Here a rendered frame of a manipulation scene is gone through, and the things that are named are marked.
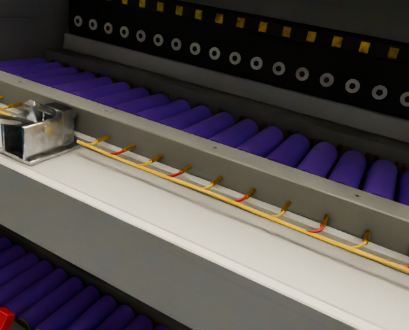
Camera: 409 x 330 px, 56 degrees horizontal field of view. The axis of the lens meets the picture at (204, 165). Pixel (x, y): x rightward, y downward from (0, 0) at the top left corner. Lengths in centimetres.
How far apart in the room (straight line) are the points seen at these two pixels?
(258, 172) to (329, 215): 4
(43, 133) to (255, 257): 14
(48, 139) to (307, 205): 16
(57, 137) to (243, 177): 12
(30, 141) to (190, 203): 10
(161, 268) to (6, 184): 11
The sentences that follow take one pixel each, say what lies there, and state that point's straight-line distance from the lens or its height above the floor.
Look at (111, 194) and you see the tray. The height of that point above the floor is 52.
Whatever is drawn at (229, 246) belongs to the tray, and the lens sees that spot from 19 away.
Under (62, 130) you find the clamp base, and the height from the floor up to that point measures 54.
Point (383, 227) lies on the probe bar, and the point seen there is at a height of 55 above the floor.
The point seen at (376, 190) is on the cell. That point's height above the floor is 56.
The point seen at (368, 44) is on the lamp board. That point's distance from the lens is 33.
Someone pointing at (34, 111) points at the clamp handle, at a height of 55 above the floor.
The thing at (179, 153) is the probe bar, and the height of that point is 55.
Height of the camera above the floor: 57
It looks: 6 degrees down
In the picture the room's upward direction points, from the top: 18 degrees clockwise
